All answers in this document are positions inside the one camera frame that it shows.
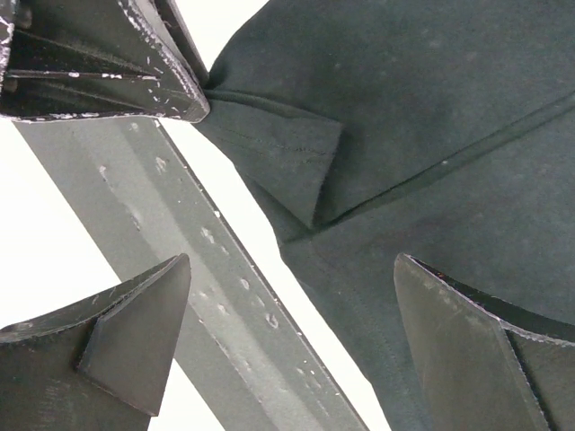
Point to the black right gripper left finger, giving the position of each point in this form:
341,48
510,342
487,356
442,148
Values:
101,363

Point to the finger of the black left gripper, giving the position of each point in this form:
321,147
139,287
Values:
74,59

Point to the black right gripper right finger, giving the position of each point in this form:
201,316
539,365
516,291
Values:
484,363

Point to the black t shirt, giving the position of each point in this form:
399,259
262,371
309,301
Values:
442,130

